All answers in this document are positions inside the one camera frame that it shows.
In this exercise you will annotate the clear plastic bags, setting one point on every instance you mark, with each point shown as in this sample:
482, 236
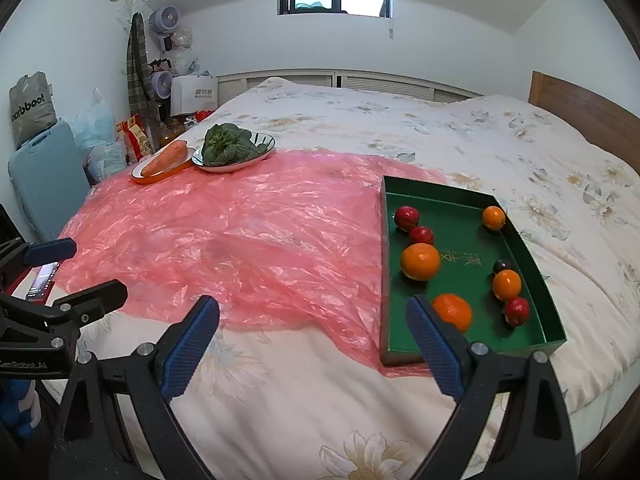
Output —
102, 152

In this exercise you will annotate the striped white plate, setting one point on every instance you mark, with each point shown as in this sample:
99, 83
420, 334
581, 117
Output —
256, 137

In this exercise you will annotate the green tray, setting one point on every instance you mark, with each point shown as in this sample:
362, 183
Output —
469, 251

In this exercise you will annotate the small orange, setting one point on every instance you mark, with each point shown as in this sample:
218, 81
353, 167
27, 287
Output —
494, 218
506, 285

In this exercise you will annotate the green leafy vegetable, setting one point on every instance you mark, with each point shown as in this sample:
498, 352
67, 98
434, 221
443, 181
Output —
227, 144

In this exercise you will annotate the grey shopping bag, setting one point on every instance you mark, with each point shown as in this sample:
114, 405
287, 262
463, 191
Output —
31, 107

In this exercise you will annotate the left blue white gloved hand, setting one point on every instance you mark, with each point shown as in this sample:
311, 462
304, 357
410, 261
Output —
20, 408

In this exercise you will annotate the lower purple fan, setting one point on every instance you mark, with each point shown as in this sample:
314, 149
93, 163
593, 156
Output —
161, 84

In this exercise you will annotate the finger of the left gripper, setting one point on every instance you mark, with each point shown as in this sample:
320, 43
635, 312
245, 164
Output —
50, 252
89, 305

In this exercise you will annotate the red yellow rice bag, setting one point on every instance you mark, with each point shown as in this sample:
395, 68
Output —
132, 134

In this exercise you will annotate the plaid hanging garment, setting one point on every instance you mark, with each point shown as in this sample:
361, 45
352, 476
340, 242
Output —
141, 97

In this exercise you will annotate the small red apple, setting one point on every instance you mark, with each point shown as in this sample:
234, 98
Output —
421, 235

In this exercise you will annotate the red plastic bag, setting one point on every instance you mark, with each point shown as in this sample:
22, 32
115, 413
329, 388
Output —
201, 115

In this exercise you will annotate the small purple fan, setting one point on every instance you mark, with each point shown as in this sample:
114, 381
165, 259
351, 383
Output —
164, 20

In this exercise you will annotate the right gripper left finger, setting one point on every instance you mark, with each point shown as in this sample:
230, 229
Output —
183, 345

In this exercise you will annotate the dark plum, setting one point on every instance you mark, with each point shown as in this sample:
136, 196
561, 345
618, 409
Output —
501, 265

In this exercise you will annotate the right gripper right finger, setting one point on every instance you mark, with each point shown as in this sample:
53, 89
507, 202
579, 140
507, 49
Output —
443, 348

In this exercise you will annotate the pink plastic sheet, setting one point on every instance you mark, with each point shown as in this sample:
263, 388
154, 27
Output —
290, 242

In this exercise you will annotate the carrot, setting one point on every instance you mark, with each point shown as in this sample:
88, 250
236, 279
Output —
174, 154

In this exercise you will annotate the light blue suitcase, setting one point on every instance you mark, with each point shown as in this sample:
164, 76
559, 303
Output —
49, 180

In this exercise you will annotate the white cardboard box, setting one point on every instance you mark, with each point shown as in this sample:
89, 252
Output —
193, 93

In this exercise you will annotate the wooden headboard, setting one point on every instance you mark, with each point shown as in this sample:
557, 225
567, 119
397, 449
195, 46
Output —
601, 121

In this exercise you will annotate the smartphone red case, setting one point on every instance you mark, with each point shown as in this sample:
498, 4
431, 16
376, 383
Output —
42, 285

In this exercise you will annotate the large orange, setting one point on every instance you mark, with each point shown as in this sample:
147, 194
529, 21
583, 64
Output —
420, 262

